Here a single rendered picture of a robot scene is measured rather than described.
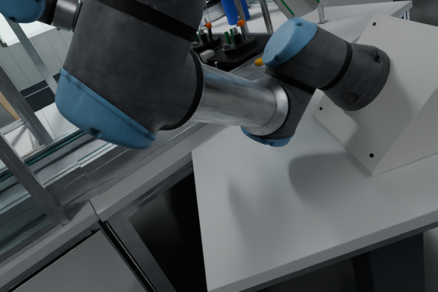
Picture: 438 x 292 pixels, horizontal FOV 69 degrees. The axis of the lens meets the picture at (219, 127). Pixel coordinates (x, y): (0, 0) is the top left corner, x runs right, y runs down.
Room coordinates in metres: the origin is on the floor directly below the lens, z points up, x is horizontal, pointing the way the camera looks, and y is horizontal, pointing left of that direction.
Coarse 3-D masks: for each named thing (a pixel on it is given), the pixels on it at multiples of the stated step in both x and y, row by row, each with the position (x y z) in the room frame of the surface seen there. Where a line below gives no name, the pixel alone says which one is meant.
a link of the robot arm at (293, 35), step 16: (288, 32) 0.61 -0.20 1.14; (304, 32) 0.59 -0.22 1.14; (320, 32) 0.60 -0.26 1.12; (272, 48) 0.63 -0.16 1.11; (288, 48) 0.58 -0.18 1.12; (304, 48) 0.58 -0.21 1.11; (320, 48) 0.58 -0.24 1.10; (336, 48) 0.59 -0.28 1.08; (272, 64) 0.60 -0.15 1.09; (288, 64) 0.59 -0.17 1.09; (304, 64) 0.58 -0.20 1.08; (320, 64) 0.58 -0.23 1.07; (336, 64) 0.58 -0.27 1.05; (288, 80) 0.58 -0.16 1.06; (304, 80) 0.57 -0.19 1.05; (320, 80) 0.59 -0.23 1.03
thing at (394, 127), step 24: (384, 24) 0.67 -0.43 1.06; (408, 24) 0.60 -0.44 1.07; (384, 48) 0.62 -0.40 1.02; (408, 48) 0.56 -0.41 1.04; (432, 48) 0.51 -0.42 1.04; (408, 72) 0.52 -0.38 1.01; (432, 72) 0.47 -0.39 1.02; (384, 96) 0.54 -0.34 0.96; (408, 96) 0.49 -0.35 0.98; (432, 96) 0.45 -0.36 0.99; (336, 120) 0.63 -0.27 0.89; (360, 120) 0.56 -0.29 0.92; (384, 120) 0.50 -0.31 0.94; (408, 120) 0.45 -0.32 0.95; (432, 120) 0.45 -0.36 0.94; (360, 144) 0.52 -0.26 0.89; (384, 144) 0.47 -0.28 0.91; (408, 144) 0.45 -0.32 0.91; (432, 144) 0.45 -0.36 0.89; (384, 168) 0.45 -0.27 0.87
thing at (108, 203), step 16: (224, 16) 2.56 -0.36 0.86; (256, 16) 2.14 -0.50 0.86; (272, 16) 1.97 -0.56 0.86; (304, 16) 1.71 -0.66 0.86; (336, 16) 1.49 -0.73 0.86; (352, 16) 1.41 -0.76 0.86; (368, 16) 1.32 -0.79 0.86; (240, 32) 1.91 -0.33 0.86; (256, 32) 1.77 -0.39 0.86; (336, 32) 1.29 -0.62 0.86; (352, 32) 1.22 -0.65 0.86; (208, 128) 0.89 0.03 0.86; (192, 144) 0.84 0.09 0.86; (160, 160) 0.82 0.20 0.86; (176, 160) 0.78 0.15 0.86; (128, 176) 0.80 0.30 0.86; (144, 176) 0.77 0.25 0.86; (160, 176) 0.76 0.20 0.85; (112, 192) 0.75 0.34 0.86; (128, 192) 0.72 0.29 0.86; (144, 192) 0.73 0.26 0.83; (96, 208) 0.71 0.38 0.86; (112, 208) 0.69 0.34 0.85
